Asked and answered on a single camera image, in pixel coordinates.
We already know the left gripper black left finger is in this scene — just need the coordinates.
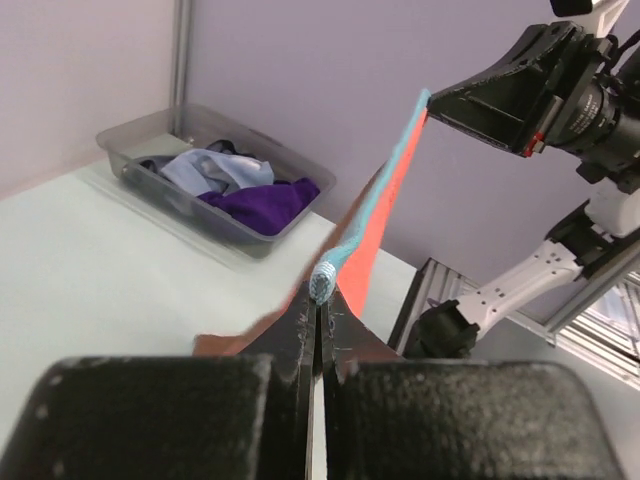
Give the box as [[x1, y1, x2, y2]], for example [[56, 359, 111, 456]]
[[1, 288, 316, 479]]

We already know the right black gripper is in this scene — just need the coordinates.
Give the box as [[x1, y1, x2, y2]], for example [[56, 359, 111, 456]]
[[428, 21, 610, 157]]

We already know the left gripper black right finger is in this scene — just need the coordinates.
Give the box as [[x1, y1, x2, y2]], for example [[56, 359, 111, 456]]
[[319, 294, 625, 479]]

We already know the brown orange towel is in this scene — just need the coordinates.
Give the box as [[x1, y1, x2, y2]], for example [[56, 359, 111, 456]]
[[193, 89, 431, 356]]

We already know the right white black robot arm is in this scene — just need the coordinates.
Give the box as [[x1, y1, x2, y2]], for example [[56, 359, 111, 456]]
[[403, 1, 639, 359]]

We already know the purple towel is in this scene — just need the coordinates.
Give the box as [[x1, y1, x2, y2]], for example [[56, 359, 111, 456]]
[[198, 178, 320, 236]]

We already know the clear grey plastic bin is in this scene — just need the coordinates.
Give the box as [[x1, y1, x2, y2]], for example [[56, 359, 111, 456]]
[[96, 104, 336, 256]]

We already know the light blue towel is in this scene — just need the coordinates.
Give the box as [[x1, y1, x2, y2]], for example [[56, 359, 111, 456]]
[[160, 149, 275, 197]]

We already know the dark blue grey towel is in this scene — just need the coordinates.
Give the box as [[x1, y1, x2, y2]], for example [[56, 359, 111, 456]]
[[135, 139, 262, 177]]

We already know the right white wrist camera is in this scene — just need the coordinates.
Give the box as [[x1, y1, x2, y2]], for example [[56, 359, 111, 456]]
[[550, 0, 629, 38]]

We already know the right aluminium corner post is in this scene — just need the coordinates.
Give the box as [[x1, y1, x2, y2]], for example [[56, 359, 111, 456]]
[[169, 0, 193, 136]]

